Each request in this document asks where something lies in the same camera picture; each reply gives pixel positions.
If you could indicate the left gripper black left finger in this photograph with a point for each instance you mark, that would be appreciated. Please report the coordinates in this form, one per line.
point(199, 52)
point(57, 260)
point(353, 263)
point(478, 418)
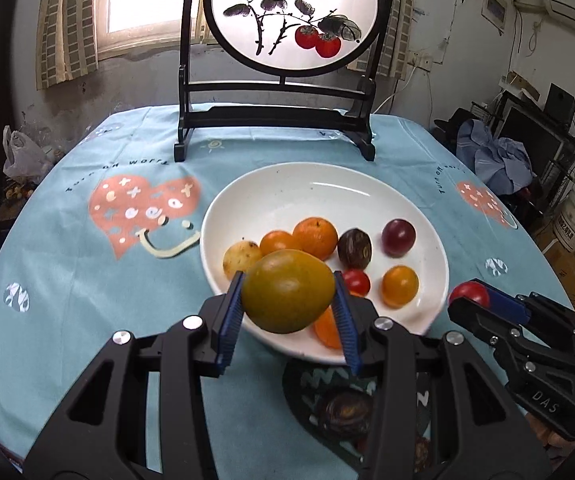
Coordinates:
point(98, 431)

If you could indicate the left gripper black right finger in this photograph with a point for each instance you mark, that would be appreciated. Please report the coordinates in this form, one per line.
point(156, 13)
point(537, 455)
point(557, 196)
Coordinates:
point(476, 430)

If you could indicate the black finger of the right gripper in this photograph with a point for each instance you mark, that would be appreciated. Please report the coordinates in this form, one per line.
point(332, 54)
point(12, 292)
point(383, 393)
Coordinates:
point(487, 324)
point(540, 315)

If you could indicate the red cherry tomato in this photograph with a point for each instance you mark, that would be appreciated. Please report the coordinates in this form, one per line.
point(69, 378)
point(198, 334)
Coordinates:
point(357, 282)
point(473, 291)

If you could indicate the yellow orange fruit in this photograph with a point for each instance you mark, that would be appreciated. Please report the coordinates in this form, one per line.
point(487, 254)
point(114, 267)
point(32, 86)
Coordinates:
point(399, 286)

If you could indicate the dark red plum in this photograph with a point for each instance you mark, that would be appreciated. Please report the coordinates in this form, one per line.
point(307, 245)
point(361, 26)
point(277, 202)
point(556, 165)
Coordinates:
point(398, 237)

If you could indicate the yellow pear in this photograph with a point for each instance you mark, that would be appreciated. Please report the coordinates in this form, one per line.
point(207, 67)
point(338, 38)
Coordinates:
point(240, 257)

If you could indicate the greenish yellow orange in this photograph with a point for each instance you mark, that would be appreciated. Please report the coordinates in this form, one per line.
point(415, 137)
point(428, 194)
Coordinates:
point(286, 291)

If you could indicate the small orange tangerine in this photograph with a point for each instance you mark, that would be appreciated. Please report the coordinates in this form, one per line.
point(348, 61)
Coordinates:
point(277, 240)

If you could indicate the large orange tangerine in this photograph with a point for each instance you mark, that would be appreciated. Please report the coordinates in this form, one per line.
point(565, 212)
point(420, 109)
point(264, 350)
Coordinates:
point(326, 330)

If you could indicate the right hand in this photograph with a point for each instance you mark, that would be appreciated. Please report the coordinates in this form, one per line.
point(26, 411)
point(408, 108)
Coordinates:
point(556, 446)

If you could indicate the dried brown husk fruit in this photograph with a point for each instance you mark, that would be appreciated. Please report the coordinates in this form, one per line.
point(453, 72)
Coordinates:
point(422, 454)

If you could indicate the white bucket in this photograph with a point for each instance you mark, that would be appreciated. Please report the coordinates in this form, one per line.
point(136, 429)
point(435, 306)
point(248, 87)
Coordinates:
point(564, 223)

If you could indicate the blue clothes pile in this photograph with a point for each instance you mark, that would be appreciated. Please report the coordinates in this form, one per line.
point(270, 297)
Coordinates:
point(502, 164)

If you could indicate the light blue tablecloth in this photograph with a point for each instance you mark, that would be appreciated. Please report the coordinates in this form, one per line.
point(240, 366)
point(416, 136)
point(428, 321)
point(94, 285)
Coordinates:
point(111, 241)

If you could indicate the black monitor shelf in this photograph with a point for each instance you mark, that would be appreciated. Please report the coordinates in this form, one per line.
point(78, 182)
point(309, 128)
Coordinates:
point(550, 146)

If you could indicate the white plastic bag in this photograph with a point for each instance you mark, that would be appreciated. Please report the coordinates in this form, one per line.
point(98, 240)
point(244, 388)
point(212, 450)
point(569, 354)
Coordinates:
point(25, 162)

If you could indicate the round painted table screen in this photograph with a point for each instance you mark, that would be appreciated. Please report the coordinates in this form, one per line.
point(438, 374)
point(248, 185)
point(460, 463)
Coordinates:
point(328, 48)

